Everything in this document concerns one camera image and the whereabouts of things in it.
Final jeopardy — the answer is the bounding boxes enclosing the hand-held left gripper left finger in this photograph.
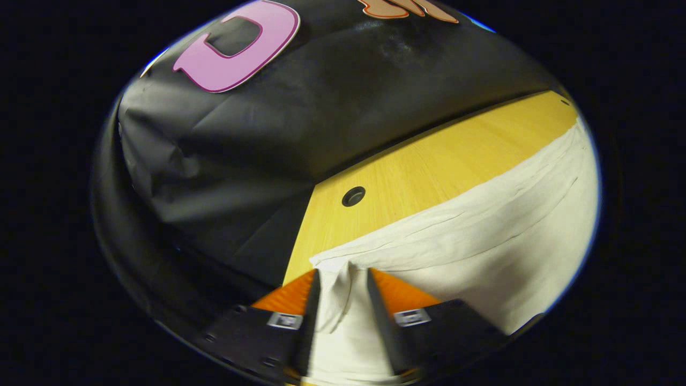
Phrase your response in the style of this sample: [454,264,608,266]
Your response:
[194,269,322,385]

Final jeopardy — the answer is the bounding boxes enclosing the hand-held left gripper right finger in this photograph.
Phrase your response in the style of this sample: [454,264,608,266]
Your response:
[366,268,509,384]

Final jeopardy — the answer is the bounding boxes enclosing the cream white jeans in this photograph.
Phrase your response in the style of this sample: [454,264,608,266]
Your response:
[308,121,601,386]

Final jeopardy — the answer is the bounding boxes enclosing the black backdrop cloth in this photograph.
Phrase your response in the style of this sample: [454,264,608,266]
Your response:
[91,0,569,344]

